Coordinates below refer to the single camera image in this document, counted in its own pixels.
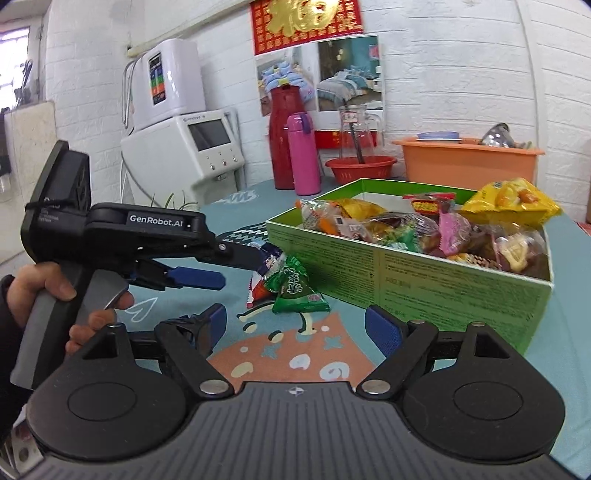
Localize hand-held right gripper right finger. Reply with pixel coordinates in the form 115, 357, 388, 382
355, 304, 513, 401

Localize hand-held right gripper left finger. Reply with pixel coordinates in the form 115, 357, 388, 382
78, 303, 236, 401

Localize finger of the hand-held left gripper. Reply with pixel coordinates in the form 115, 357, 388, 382
202, 232, 266, 274
135, 260, 227, 292

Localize blue white red snack packet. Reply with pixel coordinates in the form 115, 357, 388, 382
245, 242, 284, 308

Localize green cardboard box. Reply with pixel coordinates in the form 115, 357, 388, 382
265, 178, 554, 356

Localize green snack packet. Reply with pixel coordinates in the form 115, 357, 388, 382
272, 256, 331, 315

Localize pink-edged clear snack packet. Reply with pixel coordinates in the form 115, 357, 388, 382
436, 210, 472, 257

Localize yellow translucent snack packet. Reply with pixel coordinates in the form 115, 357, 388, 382
342, 198, 389, 220

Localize large red snack bag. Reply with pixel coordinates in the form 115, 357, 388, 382
404, 193, 458, 217

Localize clear packet of ring crackers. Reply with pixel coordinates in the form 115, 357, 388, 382
489, 226, 550, 278

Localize orange yellow fruit snack bag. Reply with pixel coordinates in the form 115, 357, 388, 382
461, 178, 563, 227

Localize person's left hand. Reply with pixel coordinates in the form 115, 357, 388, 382
8, 264, 136, 356

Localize green grass-leaf plant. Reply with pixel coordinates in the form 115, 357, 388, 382
150, 191, 199, 213

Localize teal printed tablecloth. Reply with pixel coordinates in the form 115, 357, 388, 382
0, 178, 591, 462

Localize white appliance with screen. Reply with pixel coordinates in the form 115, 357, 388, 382
121, 110, 245, 206

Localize red thermos jug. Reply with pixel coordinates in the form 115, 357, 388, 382
269, 85, 308, 190

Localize pink bottle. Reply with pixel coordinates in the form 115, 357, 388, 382
286, 112, 321, 196

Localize beige panel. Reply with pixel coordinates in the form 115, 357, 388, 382
2, 100, 57, 208

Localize small red box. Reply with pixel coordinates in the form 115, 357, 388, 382
314, 129, 345, 149

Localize red plastic basket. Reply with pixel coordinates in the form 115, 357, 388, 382
325, 155, 398, 185

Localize white water purifier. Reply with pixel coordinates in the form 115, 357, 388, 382
124, 38, 206, 130

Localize dark spoon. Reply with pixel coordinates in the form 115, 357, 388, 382
348, 121, 365, 163

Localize glass pitcher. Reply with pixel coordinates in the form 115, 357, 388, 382
339, 104, 386, 160

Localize orange plastic basin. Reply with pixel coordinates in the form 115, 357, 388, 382
392, 137, 546, 195

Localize steel bowl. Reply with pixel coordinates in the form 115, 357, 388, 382
480, 122, 511, 148

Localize white purifier hose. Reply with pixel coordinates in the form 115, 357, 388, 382
122, 60, 139, 134

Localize bedroom photo wall poster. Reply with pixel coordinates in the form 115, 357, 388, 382
255, 34, 385, 116

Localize red gold wall poster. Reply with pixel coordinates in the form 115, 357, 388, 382
249, 0, 365, 56

